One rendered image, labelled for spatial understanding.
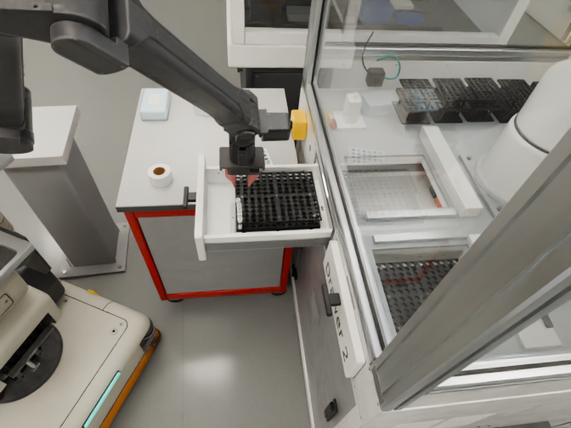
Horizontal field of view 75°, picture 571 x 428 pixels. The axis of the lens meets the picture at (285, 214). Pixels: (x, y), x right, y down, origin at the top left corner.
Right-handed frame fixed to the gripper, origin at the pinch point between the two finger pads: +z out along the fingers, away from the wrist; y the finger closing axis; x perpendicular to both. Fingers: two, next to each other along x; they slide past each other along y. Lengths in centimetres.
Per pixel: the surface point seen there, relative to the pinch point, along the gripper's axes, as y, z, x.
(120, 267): 57, 98, -34
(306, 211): -16.8, 7.6, 3.3
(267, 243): -6.1, 11.5, 10.4
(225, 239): 4.4, 9.6, 10.2
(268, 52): -14, 12, -82
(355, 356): -20.5, 4.0, 42.1
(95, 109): 94, 104, -164
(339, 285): -20.5, 4.7, 26.6
